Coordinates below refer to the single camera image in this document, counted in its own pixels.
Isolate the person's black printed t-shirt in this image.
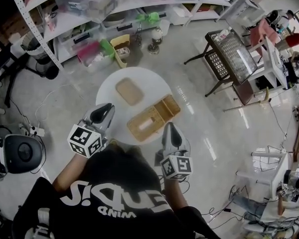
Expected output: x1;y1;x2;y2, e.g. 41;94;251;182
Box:
12;145;222;239

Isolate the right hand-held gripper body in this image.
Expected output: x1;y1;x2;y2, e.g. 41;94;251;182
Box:
155;130;194;181

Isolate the person's left forearm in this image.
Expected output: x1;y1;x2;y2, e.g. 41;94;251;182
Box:
52;154;90;196

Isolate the pink plastic bin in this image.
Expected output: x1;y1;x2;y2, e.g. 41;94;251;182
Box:
77;40;113;73

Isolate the green plastic bag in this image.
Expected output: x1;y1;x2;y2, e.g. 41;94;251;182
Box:
136;11;160;24

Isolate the black trash can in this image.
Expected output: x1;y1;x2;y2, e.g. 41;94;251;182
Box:
21;32;60;81

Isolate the grey rounded chair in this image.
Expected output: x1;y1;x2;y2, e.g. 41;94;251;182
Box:
1;134;44;174

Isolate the white power strip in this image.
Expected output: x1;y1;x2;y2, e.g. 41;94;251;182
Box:
29;127;45;137

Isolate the black wheeled stand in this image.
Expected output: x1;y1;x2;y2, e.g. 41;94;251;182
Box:
0;43;40;108

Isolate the black glass-top table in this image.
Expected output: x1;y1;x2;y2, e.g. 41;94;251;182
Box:
183;28;259;98

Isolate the person's right forearm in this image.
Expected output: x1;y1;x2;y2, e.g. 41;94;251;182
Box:
163;178;190;209

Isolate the pink draped cloth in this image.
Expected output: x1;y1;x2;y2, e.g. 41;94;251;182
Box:
249;17;281;49

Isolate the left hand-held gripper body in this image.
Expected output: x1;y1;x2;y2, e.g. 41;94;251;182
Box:
67;105;114;159

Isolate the clear plastic storage box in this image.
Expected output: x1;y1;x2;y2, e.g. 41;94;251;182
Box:
58;25;100;44
54;0;127;19
101;16;140;32
159;5;192;26

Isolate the yellow plastic basket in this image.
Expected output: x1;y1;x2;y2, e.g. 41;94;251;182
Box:
110;34;131;68

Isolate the glass globe lamp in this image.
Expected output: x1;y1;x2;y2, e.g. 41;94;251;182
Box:
147;26;163;56

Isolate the green plastic basket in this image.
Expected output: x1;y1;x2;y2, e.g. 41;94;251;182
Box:
99;38;115;59

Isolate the woven tissue box cover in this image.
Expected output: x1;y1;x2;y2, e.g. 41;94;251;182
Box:
126;106;165;143

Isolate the beige rectangular tray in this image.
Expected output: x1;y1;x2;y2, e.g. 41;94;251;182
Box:
115;77;145;107

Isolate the brown stool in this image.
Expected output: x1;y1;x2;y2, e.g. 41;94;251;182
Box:
224;80;255;113

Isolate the yellow curved object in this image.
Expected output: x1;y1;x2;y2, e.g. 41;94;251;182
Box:
260;86;271;106

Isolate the white frame table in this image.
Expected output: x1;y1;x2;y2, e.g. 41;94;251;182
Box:
235;145;290;199

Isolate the clear plastic bottle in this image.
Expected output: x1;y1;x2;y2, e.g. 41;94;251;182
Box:
214;26;232;41

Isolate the white desk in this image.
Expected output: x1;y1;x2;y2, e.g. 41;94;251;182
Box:
249;36;290;89

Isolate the white metal shelving rack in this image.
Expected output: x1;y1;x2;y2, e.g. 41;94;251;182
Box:
7;0;265;89

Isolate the round white table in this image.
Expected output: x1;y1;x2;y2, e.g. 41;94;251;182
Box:
95;67;171;146

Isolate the white harness strap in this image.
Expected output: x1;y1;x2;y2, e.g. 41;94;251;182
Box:
24;207;50;239

